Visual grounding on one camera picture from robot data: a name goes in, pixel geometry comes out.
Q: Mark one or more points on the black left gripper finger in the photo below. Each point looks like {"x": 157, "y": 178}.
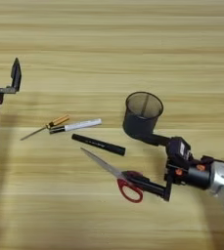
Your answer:
{"x": 16, "y": 76}

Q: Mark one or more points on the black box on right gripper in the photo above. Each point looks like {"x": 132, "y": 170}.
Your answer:
{"x": 178, "y": 148}

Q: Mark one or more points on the black mesh pen cup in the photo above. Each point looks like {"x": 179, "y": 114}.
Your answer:
{"x": 134, "y": 125}

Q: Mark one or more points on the black pen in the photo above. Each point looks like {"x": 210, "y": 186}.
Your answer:
{"x": 98, "y": 144}

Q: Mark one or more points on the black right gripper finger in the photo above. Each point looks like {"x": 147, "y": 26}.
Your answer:
{"x": 149, "y": 185}
{"x": 156, "y": 140}

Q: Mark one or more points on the white marker with black cap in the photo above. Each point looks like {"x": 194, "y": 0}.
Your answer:
{"x": 82, "y": 124}

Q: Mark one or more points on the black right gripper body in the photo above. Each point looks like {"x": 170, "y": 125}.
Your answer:
{"x": 196, "y": 174}

